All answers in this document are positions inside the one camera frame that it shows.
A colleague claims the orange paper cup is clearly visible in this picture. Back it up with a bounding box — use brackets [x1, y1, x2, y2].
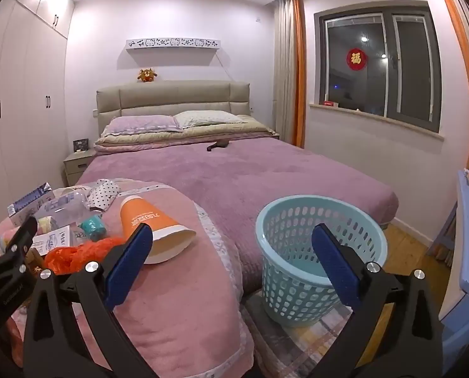
[119, 195, 197, 265]

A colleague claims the clear plastic bottle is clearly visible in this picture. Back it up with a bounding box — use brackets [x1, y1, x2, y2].
[33, 191, 91, 237]

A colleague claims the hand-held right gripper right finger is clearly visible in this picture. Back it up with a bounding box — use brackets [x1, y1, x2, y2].
[311, 224, 443, 378]

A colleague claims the pink blanket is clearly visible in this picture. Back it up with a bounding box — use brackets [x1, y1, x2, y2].
[0, 177, 255, 378]

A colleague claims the blue wooden desk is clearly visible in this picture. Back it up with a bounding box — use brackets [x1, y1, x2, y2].
[427, 167, 469, 363]

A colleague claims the white cardboard box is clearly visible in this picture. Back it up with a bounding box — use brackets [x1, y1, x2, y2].
[31, 226, 75, 256]

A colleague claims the bed with purple cover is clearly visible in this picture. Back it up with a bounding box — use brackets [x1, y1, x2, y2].
[77, 80, 399, 296]

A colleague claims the light blue plastic basket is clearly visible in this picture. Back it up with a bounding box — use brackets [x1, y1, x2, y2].
[255, 195, 388, 327]

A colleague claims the orange mesh bag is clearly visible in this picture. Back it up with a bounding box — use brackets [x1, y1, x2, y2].
[43, 237, 127, 276]

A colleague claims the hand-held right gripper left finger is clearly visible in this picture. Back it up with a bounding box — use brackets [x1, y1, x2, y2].
[22, 224, 160, 378]

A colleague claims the blue and white carton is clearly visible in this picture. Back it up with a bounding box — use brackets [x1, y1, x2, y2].
[7, 181, 56, 227]

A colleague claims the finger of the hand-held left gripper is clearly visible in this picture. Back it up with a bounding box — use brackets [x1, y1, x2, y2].
[0, 216, 38, 335]

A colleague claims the grey framed window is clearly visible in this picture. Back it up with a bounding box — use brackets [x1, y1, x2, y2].
[314, 1, 443, 134]

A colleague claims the beige folded quilt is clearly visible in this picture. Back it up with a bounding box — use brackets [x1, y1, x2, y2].
[94, 115, 280, 154]

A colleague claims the beige and orange curtain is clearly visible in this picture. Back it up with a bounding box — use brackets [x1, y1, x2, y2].
[272, 0, 306, 148]

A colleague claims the purple pillow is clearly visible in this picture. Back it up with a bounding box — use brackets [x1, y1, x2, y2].
[100, 115, 184, 138]

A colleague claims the polka dot cloth pouch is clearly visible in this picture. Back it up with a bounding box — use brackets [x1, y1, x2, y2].
[88, 180, 119, 210]

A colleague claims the white wall shelf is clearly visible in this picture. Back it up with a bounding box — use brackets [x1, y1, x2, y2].
[125, 38, 222, 53]

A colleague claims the red round window decoration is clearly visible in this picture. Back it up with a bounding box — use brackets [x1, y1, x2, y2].
[346, 47, 367, 71]

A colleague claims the beige nightstand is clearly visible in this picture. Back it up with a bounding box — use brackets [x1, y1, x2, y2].
[63, 150, 95, 186]

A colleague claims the white wardrobe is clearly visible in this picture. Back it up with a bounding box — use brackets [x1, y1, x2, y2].
[0, 0, 75, 221]

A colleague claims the white dotted pillow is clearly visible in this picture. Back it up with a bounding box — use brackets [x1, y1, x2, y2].
[173, 110, 249, 129]

